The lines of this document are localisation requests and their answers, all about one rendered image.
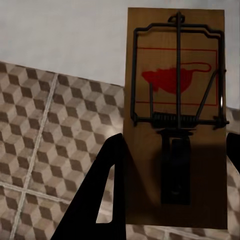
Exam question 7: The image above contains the mousetrap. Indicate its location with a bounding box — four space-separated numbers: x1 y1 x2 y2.
122 7 230 230

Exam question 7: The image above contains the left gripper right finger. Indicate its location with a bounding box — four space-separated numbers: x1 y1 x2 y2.
226 133 240 173

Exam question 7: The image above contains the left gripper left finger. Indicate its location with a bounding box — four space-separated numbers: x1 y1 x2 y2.
50 133 126 240

